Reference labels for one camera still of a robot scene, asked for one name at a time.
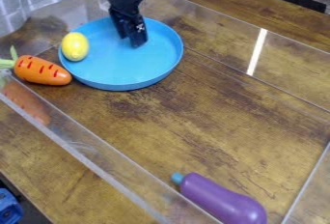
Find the purple toy eggplant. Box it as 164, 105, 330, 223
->
171, 172, 269, 224

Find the clear acrylic enclosure wall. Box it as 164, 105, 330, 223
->
0, 0, 330, 224

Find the yellow toy lemon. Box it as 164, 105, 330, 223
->
60, 32, 90, 62

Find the blue round tray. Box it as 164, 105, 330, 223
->
57, 17, 184, 91

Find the orange toy carrot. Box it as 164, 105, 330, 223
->
0, 46, 72, 86

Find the blue object at corner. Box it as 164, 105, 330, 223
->
0, 188, 23, 224

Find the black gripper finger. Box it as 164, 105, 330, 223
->
127, 15, 148, 48
110, 9, 128, 39

